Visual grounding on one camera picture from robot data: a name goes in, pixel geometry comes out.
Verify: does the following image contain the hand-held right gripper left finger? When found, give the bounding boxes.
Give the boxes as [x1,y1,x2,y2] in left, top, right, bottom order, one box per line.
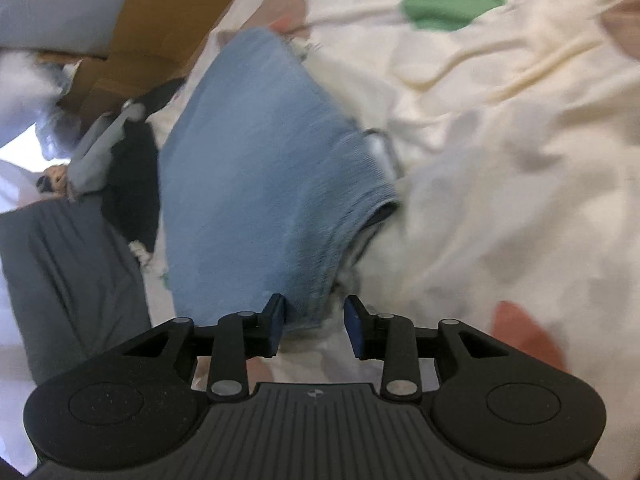
[80,294,287,401]

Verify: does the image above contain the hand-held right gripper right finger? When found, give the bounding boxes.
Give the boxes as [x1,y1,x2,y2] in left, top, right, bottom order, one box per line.
[344,296,566,398]

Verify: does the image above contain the blue denim pants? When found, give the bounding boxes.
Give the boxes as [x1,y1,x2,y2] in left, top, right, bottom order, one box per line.
[157,27,401,333]

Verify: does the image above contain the black crumpled garment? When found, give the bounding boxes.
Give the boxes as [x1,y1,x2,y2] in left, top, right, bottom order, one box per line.
[100,77,187,256]

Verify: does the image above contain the dark green cloth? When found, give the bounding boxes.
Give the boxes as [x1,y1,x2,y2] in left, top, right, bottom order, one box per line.
[0,197,152,388]

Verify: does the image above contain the bear print bedsheet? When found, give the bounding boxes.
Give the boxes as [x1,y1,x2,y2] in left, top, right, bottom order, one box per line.
[125,0,640,396]

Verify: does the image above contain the light grey garment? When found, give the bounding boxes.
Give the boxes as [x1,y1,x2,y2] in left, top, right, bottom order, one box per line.
[67,100,148,198]

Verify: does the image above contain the teddy bear toy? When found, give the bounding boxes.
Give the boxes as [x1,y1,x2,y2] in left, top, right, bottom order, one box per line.
[35,164,70,196]

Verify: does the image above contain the clear plastic bags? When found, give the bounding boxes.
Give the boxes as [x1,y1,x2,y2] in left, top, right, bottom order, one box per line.
[36,107,83,161]

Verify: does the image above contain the white sheer curtain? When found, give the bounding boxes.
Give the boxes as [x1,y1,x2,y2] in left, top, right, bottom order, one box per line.
[0,132,56,216]

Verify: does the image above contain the flat cardboard sheet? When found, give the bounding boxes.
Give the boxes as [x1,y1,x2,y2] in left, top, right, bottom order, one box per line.
[37,0,266,121]

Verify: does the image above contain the white pillow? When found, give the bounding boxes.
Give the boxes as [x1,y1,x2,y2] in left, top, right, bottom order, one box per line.
[0,50,63,131]

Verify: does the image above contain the grey upright panel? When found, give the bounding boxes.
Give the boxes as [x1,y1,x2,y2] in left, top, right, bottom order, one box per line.
[0,0,143,58]

